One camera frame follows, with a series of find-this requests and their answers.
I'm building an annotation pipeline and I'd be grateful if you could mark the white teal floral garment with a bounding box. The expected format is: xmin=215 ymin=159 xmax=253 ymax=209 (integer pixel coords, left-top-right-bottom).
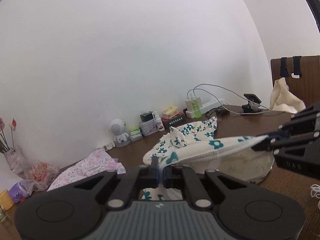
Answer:
xmin=141 ymin=116 xmax=276 ymax=202

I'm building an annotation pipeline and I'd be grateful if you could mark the cream cloth bag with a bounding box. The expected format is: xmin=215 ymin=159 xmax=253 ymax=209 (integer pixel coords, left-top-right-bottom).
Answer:
xmin=269 ymin=77 xmax=306 ymax=114

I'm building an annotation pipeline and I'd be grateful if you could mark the pink floral baby garment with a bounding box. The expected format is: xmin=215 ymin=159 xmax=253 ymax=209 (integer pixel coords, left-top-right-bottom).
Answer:
xmin=48 ymin=149 xmax=126 ymax=191

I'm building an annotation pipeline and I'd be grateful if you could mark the small green white box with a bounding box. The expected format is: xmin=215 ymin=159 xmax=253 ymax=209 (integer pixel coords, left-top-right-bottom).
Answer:
xmin=130 ymin=127 xmax=143 ymax=142

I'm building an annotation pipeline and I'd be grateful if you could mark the grey patterned tin box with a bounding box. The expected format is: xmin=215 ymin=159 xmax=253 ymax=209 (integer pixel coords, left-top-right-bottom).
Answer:
xmin=139 ymin=119 xmax=158 ymax=137

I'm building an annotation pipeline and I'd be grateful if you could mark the white small spray bottle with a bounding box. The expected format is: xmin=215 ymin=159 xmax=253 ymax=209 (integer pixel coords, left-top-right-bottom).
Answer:
xmin=153 ymin=112 xmax=165 ymax=132

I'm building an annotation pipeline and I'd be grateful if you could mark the phone on black stand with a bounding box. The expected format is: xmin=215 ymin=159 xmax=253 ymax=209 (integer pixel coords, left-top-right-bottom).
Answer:
xmin=242 ymin=94 xmax=261 ymax=114

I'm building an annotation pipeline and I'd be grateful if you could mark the black tissue box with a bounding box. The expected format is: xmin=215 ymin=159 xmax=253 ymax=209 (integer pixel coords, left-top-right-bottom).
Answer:
xmin=161 ymin=113 xmax=186 ymax=129

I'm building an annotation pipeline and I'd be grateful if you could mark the green spray bottle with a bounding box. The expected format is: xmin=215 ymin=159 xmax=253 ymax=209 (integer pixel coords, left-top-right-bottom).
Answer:
xmin=191 ymin=94 xmax=202 ymax=118

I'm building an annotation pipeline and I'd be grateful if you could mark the white power strip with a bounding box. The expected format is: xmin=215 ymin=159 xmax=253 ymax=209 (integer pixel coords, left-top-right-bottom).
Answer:
xmin=185 ymin=98 xmax=225 ymax=119

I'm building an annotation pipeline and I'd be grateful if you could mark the pink dried flower bundle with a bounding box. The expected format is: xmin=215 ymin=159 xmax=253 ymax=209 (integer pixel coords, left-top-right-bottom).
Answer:
xmin=29 ymin=162 xmax=60 ymax=191

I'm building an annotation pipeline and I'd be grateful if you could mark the purple tissue packet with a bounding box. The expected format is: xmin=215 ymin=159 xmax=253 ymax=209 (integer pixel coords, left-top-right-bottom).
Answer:
xmin=9 ymin=180 xmax=33 ymax=204

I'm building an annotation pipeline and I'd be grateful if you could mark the vase with dried roses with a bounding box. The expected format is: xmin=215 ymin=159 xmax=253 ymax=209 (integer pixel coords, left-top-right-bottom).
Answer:
xmin=1 ymin=118 xmax=29 ymax=179

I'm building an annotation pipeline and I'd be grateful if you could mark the yellow cup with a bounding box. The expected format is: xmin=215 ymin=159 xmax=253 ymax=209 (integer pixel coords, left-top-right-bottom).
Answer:
xmin=0 ymin=190 xmax=14 ymax=210

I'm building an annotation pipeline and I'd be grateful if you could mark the white charging cable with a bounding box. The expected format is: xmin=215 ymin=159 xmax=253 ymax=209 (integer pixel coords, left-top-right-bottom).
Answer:
xmin=187 ymin=83 xmax=293 ymax=116

